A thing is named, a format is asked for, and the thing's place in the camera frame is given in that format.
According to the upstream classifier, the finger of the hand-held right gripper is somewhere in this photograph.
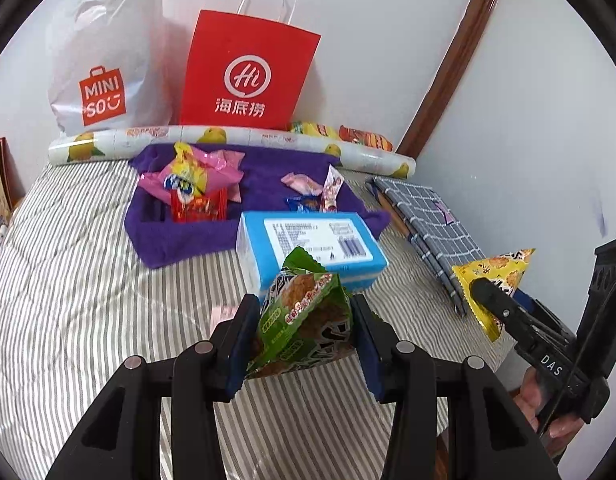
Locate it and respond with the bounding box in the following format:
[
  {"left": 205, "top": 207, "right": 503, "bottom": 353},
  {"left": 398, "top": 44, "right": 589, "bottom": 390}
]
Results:
[
  {"left": 470, "top": 277, "right": 544, "bottom": 362},
  {"left": 512, "top": 290, "right": 574, "bottom": 347}
]

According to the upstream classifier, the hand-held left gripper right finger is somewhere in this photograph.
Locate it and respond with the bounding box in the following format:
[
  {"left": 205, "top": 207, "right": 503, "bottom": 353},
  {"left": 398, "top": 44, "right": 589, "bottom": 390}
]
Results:
[{"left": 349, "top": 294, "right": 561, "bottom": 480}]

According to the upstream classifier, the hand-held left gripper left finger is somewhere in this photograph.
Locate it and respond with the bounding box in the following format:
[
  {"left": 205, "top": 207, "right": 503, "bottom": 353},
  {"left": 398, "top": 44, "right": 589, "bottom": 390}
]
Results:
[{"left": 45, "top": 292, "right": 261, "bottom": 480}]

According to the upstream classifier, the yellow triangular snack packet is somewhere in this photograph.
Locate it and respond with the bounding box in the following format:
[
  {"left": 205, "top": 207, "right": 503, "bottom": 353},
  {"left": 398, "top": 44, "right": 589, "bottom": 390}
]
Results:
[{"left": 452, "top": 247, "right": 537, "bottom": 343}]

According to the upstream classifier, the green snack packet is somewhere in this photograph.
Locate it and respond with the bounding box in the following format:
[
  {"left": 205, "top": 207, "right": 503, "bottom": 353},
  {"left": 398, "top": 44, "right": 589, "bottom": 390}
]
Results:
[{"left": 245, "top": 246, "right": 355, "bottom": 380}]

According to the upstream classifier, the pink candy packet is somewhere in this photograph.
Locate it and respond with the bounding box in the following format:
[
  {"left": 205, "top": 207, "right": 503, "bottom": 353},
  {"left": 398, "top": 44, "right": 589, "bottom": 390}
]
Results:
[{"left": 280, "top": 172, "right": 323, "bottom": 196}]

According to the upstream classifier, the person's right hand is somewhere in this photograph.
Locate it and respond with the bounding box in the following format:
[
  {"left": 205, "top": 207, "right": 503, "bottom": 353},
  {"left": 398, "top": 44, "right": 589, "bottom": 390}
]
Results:
[{"left": 518, "top": 365, "right": 584, "bottom": 439}]

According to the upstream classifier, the pale pink packet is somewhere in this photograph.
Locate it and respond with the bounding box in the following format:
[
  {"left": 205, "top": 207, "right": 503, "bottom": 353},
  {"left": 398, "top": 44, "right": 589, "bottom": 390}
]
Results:
[{"left": 209, "top": 304, "right": 239, "bottom": 328}]

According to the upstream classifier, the grey checked cloth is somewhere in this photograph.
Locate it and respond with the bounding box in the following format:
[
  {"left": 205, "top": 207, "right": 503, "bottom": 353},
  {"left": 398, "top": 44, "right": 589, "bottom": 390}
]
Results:
[{"left": 365, "top": 176, "right": 488, "bottom": 316}]

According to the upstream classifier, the light blue box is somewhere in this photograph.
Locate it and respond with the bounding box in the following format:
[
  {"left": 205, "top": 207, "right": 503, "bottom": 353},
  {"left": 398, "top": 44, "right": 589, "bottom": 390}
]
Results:
[{"left": 236, "top": 211, "right": 389, "bottom": 297}]

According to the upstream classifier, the red snack packet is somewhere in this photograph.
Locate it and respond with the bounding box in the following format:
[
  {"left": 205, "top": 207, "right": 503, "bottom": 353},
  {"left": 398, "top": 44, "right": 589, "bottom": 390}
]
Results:
[{"left": 170, "top": 187, "right": 229, "bottom": 223}]

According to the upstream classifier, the small blue snack packet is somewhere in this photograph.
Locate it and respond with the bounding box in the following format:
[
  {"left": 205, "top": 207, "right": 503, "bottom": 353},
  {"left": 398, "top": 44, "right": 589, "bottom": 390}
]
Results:
[{"left": 287, "top": 195, "right": 321, "bottom": 213}]

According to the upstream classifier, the grey striped quilt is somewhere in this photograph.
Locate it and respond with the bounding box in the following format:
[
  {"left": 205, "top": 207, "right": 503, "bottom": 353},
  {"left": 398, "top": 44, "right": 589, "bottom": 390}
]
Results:
[{"left": 0, "top": 160, "right": 518, "bottom": 480}]

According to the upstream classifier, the white pink long packet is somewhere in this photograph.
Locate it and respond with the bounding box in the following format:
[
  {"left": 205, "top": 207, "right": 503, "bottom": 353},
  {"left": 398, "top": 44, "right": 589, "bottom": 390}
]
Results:
[{"left": 318, "top": 164, "right": 345, "bottom": 211}]

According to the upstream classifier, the large pink snack packet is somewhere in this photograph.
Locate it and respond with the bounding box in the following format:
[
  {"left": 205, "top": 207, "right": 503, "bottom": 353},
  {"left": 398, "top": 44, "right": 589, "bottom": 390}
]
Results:
[{"left": 138, "top": 147, "right": 245, "bottom": 206}]

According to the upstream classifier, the purple cloth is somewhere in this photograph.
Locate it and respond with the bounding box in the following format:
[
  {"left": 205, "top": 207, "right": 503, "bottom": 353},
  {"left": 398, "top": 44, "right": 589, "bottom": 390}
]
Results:
[{"left": 125, "top": 143, "right": 393, "bottom": 269}]

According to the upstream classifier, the yellow pink snack packet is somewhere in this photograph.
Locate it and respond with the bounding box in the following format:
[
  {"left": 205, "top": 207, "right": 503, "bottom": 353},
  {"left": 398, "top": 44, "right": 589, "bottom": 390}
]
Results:
[{"left": 160, "top": 142, "right": 209, "bottom": 197}]

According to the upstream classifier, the orange chips bag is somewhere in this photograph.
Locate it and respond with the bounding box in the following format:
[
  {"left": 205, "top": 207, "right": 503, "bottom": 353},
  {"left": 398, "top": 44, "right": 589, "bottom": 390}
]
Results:
[{"left": 338, "top": 125, "right": 393, "bottom": 153}]

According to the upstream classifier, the yellow chips bag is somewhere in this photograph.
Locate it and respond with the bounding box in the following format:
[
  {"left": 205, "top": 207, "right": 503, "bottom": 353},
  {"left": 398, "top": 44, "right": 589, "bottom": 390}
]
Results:
[{"left": 288, "top": 121, "right": 341, "bottom": 140}]

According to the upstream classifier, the fruit printed paper roll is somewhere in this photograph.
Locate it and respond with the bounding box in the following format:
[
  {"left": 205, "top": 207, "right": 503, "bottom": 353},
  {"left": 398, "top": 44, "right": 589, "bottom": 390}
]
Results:
[{"left": 48, "top": 125, "right": 417, "bottom": 179}]

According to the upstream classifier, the red paper bag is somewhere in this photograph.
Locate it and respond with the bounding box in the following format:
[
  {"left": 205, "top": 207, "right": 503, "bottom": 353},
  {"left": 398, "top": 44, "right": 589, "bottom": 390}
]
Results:
[{"left": 179, "top": 0, "right": 322, "bottom": 131}]

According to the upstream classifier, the white plastic bag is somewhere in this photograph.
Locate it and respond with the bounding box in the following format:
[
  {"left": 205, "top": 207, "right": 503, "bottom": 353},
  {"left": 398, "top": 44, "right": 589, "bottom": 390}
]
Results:
[{"left": 45, "top": 0, "right": 181, "bottom": 136}]

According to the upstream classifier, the brown wooden door frame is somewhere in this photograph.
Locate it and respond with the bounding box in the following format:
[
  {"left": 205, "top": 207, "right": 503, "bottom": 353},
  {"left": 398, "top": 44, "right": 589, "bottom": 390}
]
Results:
[{"left": 398, "top": 0, "right": 511, "bottom": 161}]

